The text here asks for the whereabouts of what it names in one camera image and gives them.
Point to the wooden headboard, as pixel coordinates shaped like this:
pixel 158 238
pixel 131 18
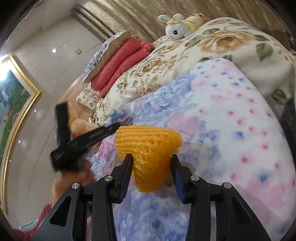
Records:
pixel 70 96

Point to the folded red quilt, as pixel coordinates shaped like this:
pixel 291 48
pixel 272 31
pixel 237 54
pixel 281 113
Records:
pixel 130 53

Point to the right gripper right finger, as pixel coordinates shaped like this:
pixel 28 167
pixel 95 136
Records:
pixel 182 180

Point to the brown plush bear lying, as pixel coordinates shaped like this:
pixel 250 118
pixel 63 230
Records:
pixel 196 20

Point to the tan teddy bear pink bottle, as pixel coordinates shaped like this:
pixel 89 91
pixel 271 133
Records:
pixel 76 125

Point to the white plush rabbit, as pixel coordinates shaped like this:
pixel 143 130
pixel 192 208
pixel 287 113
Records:
pixel 177 27

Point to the pastel floral blanket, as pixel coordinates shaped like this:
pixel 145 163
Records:
pixel 230 134

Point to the gold framed landscape painting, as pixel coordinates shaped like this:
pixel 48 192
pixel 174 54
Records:
pixel 18 96

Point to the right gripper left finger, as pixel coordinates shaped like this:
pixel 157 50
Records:
pixel 122 175

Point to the beige patterned curtain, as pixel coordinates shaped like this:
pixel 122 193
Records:
pixel 105 18

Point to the orange foam fruit net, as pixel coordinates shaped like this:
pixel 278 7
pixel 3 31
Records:
pixel 152 149

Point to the blue dotted pillow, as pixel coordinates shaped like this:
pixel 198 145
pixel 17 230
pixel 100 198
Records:
pixel 104 54

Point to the floral beige rose quilt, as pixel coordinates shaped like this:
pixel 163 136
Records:
pixel 262 58

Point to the left hand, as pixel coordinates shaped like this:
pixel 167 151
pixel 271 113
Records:
pixel 61 184

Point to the wall switch plate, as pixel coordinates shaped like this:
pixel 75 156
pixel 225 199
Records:
pixel 78 51

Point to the white trash bin black liner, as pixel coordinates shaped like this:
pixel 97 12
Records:
pixel 287 122

